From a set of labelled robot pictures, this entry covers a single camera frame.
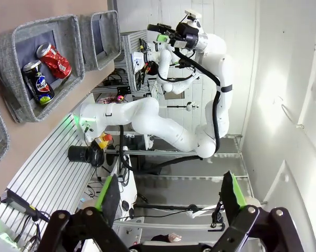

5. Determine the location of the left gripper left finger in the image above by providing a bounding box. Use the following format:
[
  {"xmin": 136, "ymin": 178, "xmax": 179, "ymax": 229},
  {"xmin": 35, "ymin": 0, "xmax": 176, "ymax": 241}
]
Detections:
[{"xmin": 41, "ymin": 175, "xmax": 130, "ymax": 252}]

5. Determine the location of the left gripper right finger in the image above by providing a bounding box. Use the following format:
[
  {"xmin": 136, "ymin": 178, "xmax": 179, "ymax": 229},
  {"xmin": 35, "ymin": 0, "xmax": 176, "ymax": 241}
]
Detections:
[{"xmin": 213, "ymin": 170, "xmax": 306, "ymax": 252}]

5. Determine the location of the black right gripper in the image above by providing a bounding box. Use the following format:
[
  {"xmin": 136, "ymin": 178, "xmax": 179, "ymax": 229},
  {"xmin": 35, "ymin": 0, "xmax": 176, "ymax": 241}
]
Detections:
[{"xmin": 147, "ymin": 22, "xmax": 199, "ymax": 48}]

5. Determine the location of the crushed red soda can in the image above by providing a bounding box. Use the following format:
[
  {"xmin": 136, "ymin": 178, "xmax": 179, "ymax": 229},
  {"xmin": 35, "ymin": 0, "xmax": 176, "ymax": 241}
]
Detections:
[{"xmin": 36, "ymin": 42, "xmax": 72, "ymax": 79}]

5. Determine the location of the crushed black Pepsi can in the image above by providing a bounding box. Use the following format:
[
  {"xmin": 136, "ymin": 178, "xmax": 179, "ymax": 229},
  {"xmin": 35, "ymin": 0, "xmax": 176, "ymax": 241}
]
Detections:
[{"xmin": 21, "ymin": 59, "xmax": 56, "ymax": 106}]

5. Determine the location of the grey slotted panel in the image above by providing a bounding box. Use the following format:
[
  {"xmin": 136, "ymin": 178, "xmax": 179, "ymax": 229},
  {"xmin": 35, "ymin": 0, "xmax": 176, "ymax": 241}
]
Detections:
[{"xmin": 120, "ymin": 29, "xmax": 150, "ymax": 92}]

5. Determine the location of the grey fabric basket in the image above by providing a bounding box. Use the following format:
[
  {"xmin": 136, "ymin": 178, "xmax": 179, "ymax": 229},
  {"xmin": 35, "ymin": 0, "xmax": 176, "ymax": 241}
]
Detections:
[
  {"xmin": 0, "ymin": 15, "xmax": 86, "ymax": 123},
  {"xmin": 0, "ymin": 85, "xmax": 11, "ymax": 173},
  {"xmin": 78, "ymin": 9, "xmax": 122, "ymax": 72}
]

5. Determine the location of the black ribbed cylinder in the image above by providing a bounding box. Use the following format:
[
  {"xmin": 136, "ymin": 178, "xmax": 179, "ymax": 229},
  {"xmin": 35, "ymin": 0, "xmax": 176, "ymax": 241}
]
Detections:
[{"xmin": 68, "ymin": 144, "xmax": 107, "ymax": 168}]

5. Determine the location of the yellow red emergency stop button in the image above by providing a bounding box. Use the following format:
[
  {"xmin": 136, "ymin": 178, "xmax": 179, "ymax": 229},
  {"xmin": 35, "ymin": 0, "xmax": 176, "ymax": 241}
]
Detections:
[{"xmin": 96, "ymin": 132, "xmax": 113, "ymax": 150}]

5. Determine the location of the black boom stand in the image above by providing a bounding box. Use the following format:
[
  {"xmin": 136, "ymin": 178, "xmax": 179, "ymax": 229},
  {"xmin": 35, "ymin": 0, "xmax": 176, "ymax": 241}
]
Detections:
[{"xmin": 133, "ymin": 201, "xmax": 226, "ymax": 229}]

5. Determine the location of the aluminium slotted mounting plate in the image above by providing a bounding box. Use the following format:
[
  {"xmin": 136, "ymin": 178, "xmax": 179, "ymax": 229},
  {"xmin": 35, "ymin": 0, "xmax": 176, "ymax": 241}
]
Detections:
[{"xmin": 0, "ymin": 112, "xmax": 105, "ymax": 252}]

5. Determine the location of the stand with white ball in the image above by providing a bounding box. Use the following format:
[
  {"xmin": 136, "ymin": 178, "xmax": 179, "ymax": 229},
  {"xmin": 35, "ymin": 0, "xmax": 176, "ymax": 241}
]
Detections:
[{"xmin": 166, "ymin": 101, "xmax": 200, "ymax": 112}]

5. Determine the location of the black bar with yellow sticker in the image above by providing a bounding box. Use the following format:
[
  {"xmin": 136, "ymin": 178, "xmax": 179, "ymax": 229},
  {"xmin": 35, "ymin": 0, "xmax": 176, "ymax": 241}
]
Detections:
[{"xmin": 0, "ymin": 189, "xmax": 51, "ymax": 223}]

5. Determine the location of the right wrist camera unit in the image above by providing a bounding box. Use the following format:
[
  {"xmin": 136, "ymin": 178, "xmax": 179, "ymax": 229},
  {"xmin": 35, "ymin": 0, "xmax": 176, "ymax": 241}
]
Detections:
[{"xmin": 184, "ymin": 9, "xmax": 202, "ymax": 27}]

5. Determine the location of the metal rack frame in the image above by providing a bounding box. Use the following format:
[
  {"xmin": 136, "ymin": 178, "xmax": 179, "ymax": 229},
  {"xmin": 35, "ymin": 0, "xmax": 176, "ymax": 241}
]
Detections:
[{"xmin": 105, "ymin": 134, "xmax": 252, "ymax": 182}]

